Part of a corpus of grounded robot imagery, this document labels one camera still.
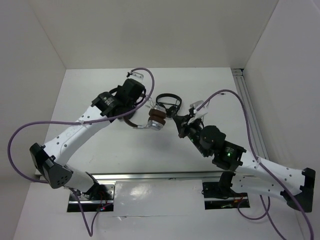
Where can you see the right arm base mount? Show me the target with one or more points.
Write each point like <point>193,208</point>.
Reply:
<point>215,199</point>

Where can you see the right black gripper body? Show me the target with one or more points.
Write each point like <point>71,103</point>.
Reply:
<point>193,130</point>

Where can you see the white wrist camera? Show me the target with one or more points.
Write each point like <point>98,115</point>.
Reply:
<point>135,76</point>
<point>197,110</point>

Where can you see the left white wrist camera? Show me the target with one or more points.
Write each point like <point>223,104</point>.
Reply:
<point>135,76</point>

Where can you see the aluminium side rail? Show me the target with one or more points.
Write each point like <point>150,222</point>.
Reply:
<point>255,132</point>

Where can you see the brown silver headphones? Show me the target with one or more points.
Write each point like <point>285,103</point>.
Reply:
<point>156,121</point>

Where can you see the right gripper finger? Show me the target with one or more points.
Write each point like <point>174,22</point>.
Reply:
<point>184,119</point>
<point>180,129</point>

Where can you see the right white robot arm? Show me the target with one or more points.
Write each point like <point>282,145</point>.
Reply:
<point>243,173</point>

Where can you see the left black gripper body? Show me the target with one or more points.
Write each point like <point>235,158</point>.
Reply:
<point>130,107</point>

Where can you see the aluminium front rail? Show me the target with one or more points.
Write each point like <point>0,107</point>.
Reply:
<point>150,176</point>

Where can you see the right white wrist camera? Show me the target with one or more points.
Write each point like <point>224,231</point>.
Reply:
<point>197,110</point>

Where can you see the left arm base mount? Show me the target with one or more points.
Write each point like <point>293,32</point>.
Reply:
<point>102,200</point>

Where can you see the right black folded headphones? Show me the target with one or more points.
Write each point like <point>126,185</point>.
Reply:
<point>170,102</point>

